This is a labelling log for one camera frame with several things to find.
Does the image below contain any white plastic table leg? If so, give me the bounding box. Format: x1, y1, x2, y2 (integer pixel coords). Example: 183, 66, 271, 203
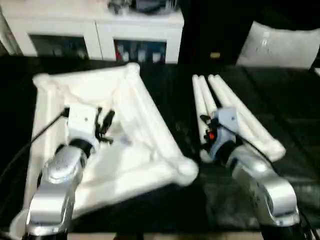
213, 74, 287, 158
207, 74, 275, 162
191, 74, 214, 162
199, 74, 219, 116

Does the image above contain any white plastic table top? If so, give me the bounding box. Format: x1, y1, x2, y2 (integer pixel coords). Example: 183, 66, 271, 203
9, 62, 200, 238

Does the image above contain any black quilted mat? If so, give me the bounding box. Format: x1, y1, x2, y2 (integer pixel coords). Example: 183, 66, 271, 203
0, 56, 320, 232

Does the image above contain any white sideboard with glass doors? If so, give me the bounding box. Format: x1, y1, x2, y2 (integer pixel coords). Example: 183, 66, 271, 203
0, 4, 185, 65

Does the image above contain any black cabinet with gold label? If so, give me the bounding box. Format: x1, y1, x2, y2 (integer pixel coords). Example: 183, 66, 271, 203
178, 0, 253, 66

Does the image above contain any grey cushion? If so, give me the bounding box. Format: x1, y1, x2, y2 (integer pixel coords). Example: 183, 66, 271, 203
236, 21, 320, 70

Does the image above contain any grey helmet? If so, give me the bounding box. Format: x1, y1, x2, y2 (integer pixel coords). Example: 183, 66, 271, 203
107, 0, 181, 15

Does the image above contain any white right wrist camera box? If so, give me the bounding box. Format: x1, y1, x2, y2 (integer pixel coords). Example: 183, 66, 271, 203
209, 107, 239, 161

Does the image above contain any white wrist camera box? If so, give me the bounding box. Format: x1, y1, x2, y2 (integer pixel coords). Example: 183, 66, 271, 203
209, 107, 239, 161
66, 104, 101, 154

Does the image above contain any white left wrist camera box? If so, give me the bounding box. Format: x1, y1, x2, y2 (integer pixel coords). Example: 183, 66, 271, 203
66, 104, 101, 154

